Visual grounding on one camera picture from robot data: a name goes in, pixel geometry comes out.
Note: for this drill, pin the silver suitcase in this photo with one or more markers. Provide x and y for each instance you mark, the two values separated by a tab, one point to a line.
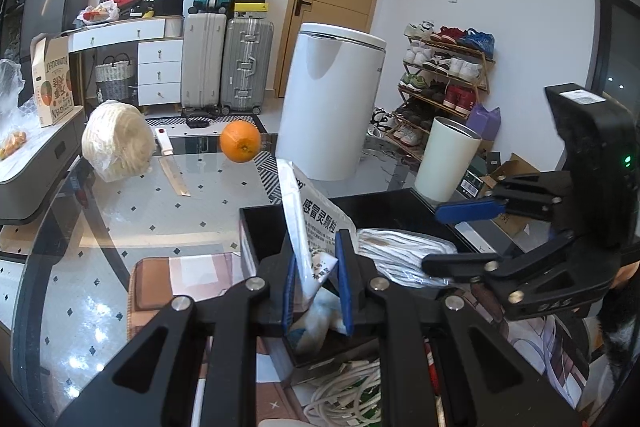
247	67

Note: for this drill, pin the brown cabinet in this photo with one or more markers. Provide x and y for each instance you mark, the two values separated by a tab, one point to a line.
10	277

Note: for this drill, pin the large white trash can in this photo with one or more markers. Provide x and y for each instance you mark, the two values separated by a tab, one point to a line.
330	107

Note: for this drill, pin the white cabbage in net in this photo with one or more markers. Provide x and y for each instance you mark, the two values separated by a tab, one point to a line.
117	139

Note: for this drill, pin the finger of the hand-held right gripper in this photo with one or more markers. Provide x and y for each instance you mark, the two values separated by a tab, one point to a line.
470	211
460	264

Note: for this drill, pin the clear bag of oranges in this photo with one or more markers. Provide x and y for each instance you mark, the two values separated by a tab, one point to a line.
12	107

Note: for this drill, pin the grey side table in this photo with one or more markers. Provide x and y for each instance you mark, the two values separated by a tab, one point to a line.
35	177

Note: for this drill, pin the small white cylinder bin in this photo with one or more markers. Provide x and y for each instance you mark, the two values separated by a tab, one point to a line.
445	162

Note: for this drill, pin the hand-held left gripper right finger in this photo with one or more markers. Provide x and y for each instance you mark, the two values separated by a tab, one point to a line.
346	287

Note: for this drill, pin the printed desk mat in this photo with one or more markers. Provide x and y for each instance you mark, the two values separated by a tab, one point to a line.
150	287

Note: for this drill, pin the white medicine sachet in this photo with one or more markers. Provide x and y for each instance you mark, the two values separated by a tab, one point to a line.
315	227

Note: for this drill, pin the purple bag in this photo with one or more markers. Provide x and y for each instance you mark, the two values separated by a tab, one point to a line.
487	124

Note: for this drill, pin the dark green box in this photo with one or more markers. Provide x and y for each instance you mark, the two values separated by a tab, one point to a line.
475	182

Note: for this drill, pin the printed fruit carton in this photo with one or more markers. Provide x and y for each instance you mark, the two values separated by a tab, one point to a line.
55	82

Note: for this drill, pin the orange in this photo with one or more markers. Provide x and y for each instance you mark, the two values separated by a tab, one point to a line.
241	141

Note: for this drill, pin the white desk with drawers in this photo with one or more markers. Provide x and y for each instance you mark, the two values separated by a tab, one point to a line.
160	72

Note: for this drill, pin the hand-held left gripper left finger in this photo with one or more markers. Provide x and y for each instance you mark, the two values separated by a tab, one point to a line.
290	297

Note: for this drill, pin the black yellow box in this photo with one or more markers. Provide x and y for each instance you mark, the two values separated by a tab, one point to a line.
250	10

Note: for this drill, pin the woven basket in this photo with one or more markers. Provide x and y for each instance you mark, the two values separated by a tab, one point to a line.
115	79

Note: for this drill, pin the white suitcase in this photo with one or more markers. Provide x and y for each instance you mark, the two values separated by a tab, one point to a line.
202	62

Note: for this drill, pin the black bag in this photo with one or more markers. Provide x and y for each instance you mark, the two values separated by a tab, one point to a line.
169	4

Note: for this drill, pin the white striped cloth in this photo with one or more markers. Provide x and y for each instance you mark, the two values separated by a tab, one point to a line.
400	252

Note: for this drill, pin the open brown cardboard box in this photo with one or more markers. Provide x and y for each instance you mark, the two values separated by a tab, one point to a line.
520	167

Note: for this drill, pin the black cardboard box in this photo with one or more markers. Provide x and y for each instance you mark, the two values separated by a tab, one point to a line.
385	207

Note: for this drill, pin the plastic bag of food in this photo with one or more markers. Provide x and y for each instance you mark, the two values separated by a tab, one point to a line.
99	14

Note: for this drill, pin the person's right forearm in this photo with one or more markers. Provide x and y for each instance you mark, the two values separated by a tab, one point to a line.
622	307

